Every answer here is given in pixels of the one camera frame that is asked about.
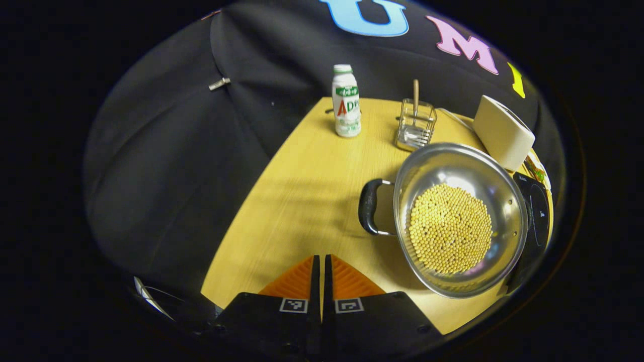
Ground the wooden handled spoon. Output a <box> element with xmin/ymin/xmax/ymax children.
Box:
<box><xmin>405</xmin><ymin>79</ymin><xmax>428</xmax><ymax>146</ymax></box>

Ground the black induction cooktop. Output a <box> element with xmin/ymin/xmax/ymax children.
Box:
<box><xmin>503</xmin><ymin>171</ymin><xmax>552</xmax><ymax>295</ymax></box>

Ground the white drink bottle green label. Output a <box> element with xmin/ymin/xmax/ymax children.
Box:
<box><xmin>332</xmin><ymin>64</ymin><xmax>362</xmax><ymax>138</ymax></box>

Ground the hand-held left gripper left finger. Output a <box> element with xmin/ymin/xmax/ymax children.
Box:
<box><xmin>215</xmin><ymin>254</ymin><xmax>322</xmax><ymax>362</ymax></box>

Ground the white toaster cable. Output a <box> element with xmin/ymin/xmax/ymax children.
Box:
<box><xmin>437</xmin><ymin>107</ymin><xmax>476</xmax><ymax>132</ymax></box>

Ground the white toaster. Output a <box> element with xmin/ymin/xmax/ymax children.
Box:
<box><xmin>473</xmin><ymin>95</ymin><xmax>535</xmax><ymax>172</ymax></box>

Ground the yellow beans heap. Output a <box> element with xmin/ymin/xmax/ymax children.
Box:
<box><xmin>409</xmin><ymin>184</ymin><xmax>493</xmax><ymax>275</ymax></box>

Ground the wire utensil holder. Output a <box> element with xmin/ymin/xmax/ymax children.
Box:
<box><xmin>395</xmin><ymin>98</ymin><xmax>437</xmax><ymax>151</ymax></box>

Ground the steel pot with black handle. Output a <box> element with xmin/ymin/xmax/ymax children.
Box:
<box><xmin>358</xmin><ymin>142</ymin><xmax>529</xmax><ymax>299</ymax></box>

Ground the black backdrop cloth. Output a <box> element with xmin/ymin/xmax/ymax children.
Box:
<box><xmin>83</xmin><ymin>0</ymin><xmax>541</xmax><ymax>302</ymax></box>

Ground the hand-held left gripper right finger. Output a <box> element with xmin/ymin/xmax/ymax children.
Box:
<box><xmin>322</xmin><ymin>254</ymin><xmax>444</xmax><ymax>362</ymax></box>

